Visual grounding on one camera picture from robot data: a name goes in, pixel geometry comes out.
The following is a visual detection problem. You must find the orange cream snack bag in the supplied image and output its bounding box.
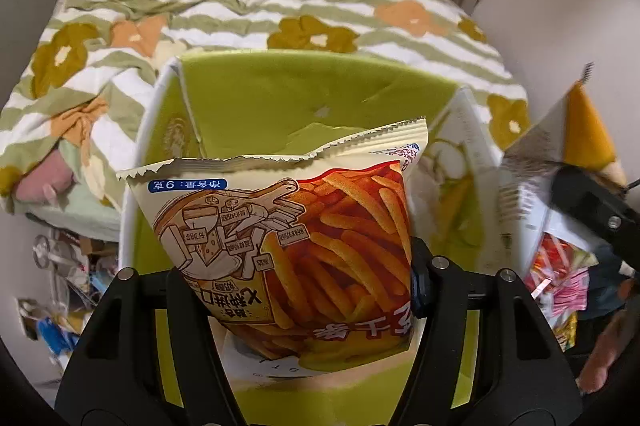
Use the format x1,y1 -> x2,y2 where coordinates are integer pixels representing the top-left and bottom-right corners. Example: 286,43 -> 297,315
498,66 -> 626,276

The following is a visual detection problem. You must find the orange fries snack bag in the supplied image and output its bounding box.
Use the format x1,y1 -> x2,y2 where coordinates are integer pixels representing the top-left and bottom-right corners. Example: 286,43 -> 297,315
122,118 -> 428,373

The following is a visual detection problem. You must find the person's right hand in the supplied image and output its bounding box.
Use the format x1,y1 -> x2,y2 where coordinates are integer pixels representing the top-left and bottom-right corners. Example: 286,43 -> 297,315
576,278 -> 639,394

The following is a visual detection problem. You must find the pink pillow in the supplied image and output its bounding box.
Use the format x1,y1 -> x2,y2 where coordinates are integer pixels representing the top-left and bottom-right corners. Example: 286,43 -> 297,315
15,149 -> 74,206

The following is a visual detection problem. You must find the striped floral blanket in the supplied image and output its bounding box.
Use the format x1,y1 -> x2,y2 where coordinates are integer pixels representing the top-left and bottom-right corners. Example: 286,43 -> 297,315
1,0 -> 529,210

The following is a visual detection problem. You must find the green cardboard box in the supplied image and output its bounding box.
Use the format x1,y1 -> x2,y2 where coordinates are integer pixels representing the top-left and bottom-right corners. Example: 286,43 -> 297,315
134,50 -> 510,425

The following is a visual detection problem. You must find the grey headboard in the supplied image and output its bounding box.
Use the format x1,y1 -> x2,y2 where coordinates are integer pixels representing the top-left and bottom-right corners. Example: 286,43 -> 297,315
0,0 -> 58,105

